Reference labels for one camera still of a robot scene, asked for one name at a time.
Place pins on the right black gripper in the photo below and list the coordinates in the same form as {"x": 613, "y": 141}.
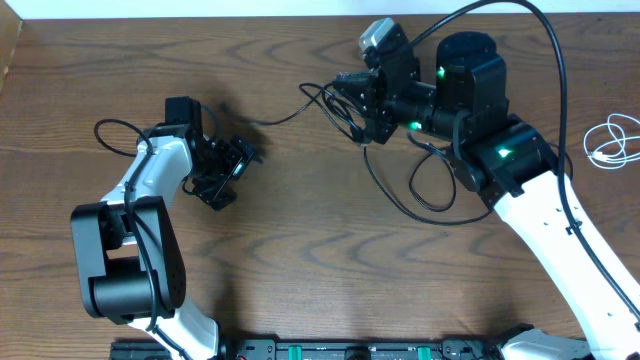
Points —
{"x": 369, "y": 91}

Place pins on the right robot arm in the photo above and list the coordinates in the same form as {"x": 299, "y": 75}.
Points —
{"x": 522, "y": 179}

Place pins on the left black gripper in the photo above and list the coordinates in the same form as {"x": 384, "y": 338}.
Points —
{"x": 238, "y": 162}

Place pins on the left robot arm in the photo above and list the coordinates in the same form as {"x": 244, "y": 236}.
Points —
{"x": 129, "y": 264}

